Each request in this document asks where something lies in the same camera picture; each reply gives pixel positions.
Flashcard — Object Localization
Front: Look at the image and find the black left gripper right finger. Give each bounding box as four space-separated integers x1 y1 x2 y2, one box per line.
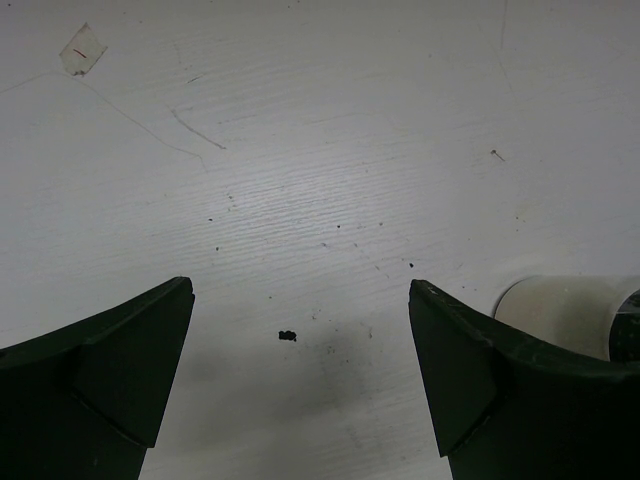
409 280 639 479

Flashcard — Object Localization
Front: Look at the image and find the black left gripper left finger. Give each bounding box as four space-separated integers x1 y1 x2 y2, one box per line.
1 277 195 479

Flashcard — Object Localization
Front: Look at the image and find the white powder jar black lid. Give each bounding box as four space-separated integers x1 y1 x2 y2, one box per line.
494 276 639 363

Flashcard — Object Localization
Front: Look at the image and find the small black debris piece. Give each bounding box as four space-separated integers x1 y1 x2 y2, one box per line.
278 330 297 342

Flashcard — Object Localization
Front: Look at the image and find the clear tape piece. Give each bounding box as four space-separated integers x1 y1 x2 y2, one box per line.
59 22 107 76

